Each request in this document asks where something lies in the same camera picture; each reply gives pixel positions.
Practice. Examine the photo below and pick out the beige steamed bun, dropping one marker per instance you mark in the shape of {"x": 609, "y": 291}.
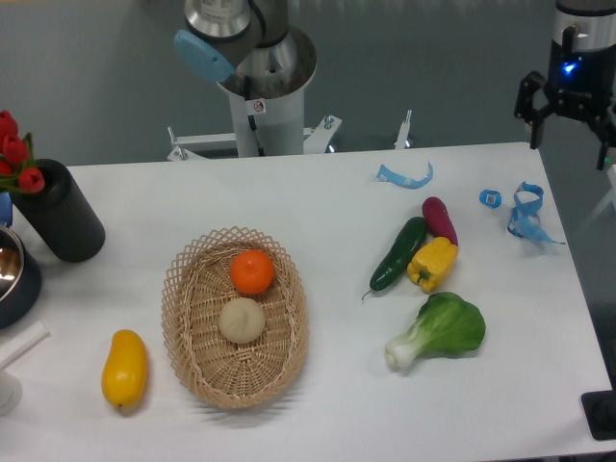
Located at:
{"x": 241, "y": 320}

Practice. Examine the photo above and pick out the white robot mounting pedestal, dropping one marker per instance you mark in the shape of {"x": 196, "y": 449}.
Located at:
{"x": 261, "y": 128}

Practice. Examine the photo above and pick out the green bok choy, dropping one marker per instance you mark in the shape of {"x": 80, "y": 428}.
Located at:
{"x": 445, "y": 324}

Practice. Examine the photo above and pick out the woven wicker basket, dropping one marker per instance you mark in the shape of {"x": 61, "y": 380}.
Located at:
{"x": 217, "y": 371}

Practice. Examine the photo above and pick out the red tulip flowers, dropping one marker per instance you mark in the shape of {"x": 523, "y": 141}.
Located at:
{"x": 19, "y": 170}

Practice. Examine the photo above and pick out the black cylindrical vase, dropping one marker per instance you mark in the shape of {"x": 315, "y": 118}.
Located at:
{"x": 61, "y": 215}

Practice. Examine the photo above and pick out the tangled blue tape ribbon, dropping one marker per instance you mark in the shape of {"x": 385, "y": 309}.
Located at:
{"x": 524, "y": 221}

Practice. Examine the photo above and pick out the purple eggplant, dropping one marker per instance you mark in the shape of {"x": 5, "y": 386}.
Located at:
{"x": 437, "y": 218}

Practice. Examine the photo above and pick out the black device at table edge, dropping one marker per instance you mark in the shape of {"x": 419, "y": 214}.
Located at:
{"x": 599, "y": 411}

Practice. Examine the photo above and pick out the orange fruit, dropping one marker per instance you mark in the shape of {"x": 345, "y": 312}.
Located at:
{"x": 252, "y": 272}

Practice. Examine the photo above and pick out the green cucumber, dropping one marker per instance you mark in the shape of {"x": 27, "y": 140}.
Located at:
{"x": 407, "y": 243}

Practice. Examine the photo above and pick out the yellow mango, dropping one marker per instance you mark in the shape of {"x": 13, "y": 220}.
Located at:
{"x": 125, "y": 373}

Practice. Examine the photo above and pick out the white frame at right edge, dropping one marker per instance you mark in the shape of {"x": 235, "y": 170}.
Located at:
{"x": 606, "y": 202}

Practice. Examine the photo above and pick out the dark bowl with metal inside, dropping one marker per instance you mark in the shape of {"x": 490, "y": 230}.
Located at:
{"x": 20, "y": 279}

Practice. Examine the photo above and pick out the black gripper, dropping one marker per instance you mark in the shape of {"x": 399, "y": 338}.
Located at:
{"x": 579, "y": 87}

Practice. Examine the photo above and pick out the blue tape strip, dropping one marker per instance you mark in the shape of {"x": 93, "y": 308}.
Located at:
{"x": 385, "y": 175}

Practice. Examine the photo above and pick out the yellow bell pepper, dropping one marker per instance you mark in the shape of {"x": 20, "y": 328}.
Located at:
{"x": 432, "y": 264}

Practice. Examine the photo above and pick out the blue object at left edge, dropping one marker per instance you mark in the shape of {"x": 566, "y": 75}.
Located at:
{"x": 6, "y": 210}

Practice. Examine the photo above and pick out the small blue tape roll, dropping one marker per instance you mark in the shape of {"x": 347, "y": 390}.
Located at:
{"x": 490, "y": 198}

